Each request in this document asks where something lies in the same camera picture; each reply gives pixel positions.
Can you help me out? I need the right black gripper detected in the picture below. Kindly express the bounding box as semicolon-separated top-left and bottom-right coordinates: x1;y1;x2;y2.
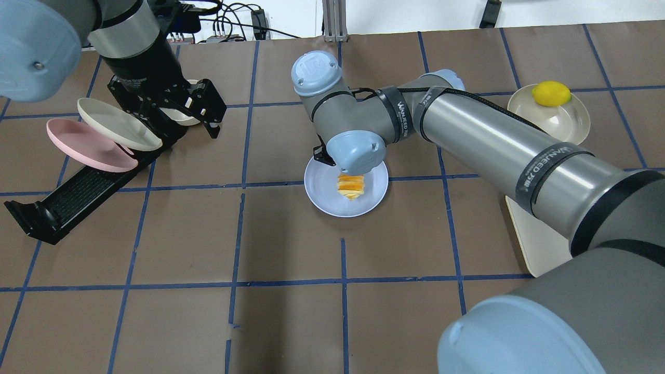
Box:
313;144;336;167

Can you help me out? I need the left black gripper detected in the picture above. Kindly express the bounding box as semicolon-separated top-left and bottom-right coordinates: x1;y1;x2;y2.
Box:
102;39;227;147

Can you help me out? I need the blue plate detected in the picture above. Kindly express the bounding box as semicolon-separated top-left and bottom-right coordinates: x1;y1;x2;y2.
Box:
304;158;389;218

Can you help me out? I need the striped bread roll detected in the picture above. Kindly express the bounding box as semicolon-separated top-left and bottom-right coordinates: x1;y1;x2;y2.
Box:
337;173;365;201

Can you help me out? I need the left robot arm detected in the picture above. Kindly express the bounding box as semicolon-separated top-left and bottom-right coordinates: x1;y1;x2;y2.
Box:
2;1;227;151

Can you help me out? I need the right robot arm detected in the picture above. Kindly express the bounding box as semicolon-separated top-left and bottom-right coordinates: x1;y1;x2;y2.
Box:
290;50;664;373

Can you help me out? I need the cream plate in rack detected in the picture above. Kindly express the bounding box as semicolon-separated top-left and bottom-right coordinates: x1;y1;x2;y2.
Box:
77;98;163;151

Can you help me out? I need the pink plate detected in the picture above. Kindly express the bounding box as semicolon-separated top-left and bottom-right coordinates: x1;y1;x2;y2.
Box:
47;118;138;173

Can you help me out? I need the black plate rack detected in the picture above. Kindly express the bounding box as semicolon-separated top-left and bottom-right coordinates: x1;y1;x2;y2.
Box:
4;146;169;245

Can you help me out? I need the cream bowl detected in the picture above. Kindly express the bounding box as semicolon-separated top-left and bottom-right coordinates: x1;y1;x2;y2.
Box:
161;108;200;126

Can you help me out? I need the yellow lemon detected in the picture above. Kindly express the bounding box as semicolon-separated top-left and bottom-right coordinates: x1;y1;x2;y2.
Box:
530;81;572;108

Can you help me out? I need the white rectangular tray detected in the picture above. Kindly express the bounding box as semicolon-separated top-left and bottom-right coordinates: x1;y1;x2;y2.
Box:
505;196;572;277

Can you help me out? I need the cream shallow dish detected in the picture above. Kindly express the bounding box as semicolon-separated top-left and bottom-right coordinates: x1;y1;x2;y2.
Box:
507;84;591;145

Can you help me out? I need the aluminium frame post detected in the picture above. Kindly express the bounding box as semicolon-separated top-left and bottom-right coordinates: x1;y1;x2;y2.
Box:
322;0;349;43

